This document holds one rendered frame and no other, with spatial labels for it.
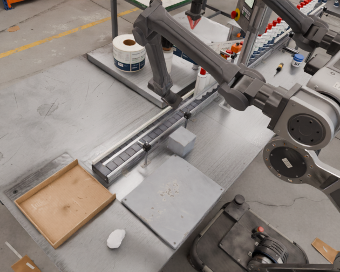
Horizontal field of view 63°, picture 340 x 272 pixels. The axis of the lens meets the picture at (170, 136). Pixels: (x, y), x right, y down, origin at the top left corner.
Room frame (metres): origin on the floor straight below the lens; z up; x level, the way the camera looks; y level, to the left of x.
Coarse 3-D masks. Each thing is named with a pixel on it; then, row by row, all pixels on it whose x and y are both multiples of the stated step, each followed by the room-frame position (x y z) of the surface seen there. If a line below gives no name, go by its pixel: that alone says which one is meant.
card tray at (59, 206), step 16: (64, 176) 0.66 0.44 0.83; (80, 176) 0.67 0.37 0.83; (32, 192) 0.55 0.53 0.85; (48, 192) 0.57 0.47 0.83; (64, 192) 0.58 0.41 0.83; (80, 192) 0.59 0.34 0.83; (96, 192) 0.60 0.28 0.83; (32, 208) 0.49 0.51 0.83; (48, 208) 0.50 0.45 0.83; (64, 208) 0.51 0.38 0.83; (80, 208) 0.52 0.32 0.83; (96, 208) 0.51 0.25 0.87; (48, 224) 0.44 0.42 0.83; (64, 224) 0.45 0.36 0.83; (80, 224) 0.45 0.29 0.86; (48, 240) 0.36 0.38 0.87; (64, 240) 0.38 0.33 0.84
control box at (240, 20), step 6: (240, 0) 1.45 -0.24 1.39; (240, 6) 1.43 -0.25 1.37; (246, 6) 1.38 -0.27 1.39; (240, 12) 1.42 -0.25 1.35; (252, 12) 1.32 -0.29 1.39; (270, 12) 1.35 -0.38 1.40; (234, 18) 1.45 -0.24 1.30; (240, 18) 1.40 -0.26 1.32; (264, 18) 1.34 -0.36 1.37; (240, 24) 1.39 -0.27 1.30; (246, 24) 1.34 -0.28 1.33; (264, 24) 1.34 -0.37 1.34; (246, 30) 1.32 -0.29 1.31; (264, 30) 1.35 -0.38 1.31
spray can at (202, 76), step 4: (200, 72) 1.28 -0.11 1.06; (204, 72) 1.28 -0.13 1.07; (200, 76) 1.27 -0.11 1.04; (204, 76) 1.27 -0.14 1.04; (196, 80) 1.29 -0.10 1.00; (200, 80) 1.27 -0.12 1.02; (204, 80) 1.27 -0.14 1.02; (196, 84) 1.28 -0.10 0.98; (200, 84) 1.27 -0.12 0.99; (204, 84) 1.28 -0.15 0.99; (196, 88) 1.27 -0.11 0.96; (200, 88) 1.27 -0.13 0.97; (196, 92) 1.27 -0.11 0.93; (200, 96) 1.27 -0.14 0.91
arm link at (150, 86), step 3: (150, 81) 1.08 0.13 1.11; (153, 81) 1.07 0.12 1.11; (150, 84) 1.07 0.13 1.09; (150, 87) 1.07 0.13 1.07; (153, 87) 1.06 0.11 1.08; (156, 87) 1.00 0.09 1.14; (153, 90) 1.06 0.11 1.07; (156, 90) 0.98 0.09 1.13; (159, 90) 0.98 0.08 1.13; (156, 93) 1.00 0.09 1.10; (159, 93) 0.98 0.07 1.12; (165, 93) 1.01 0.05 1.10; (162, 96) 1.00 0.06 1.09
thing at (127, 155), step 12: (252, 60) 1.79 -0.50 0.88; (192, 96) 1.30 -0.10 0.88; (204, 96) 1.31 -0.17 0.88; (192, 108) 1.19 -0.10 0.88; (156, 120) 1.05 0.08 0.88; (168, 120) 1.06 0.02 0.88; (144, 132) 0.95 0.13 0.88; (156, 132) 0.96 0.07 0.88; (108, 156) 0.77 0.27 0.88; (120, 156) 0.78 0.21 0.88; (96, 168) 0.70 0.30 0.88; (108, 168) 0.71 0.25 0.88
